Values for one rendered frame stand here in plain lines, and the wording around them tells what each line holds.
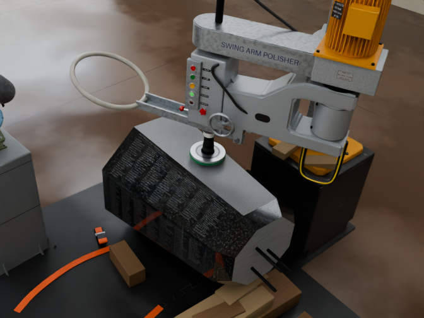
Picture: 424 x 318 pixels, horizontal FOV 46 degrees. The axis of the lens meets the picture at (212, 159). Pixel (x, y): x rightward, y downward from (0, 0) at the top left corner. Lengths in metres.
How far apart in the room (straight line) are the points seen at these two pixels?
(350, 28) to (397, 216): 2.38
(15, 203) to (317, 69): 2.00
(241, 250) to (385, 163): 2.45
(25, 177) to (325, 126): 1.82
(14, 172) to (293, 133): 1.66
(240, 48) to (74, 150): 2.46
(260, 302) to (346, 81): 1.44
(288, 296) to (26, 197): 1.76
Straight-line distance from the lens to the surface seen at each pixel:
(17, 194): 3.31
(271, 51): 2.44
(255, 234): 2.72
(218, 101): 2.66
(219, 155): 2.98
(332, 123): 2.55
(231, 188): 2.84
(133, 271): 3.36
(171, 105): 3.02
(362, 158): 3.54
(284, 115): 2.58
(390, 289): 3.77
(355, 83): 2.39
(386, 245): 4.05
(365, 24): 2.24
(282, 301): 3.29
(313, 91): 2.48
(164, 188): 3.00
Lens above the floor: 2.72
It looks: 37 degrees down
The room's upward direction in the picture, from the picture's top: 5 degrees clockwise
